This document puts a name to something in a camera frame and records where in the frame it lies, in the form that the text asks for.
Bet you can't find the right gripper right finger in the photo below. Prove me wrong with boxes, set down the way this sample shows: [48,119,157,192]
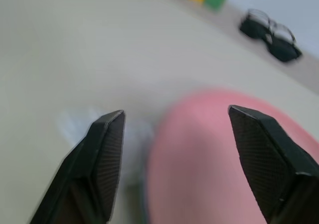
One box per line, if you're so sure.
[228,105,319,224]

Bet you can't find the black sunglasses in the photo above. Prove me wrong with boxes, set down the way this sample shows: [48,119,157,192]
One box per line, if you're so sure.
[238,16,303,63]

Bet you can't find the pink plate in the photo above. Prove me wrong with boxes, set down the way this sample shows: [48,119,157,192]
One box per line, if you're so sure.
[145,88,319,224]

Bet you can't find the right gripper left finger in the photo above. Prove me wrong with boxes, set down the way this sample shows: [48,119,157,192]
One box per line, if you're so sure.
[29,110,126,224]

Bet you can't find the crumpled white tissue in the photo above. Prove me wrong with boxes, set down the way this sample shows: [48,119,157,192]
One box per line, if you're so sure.
[57,106,156,186]

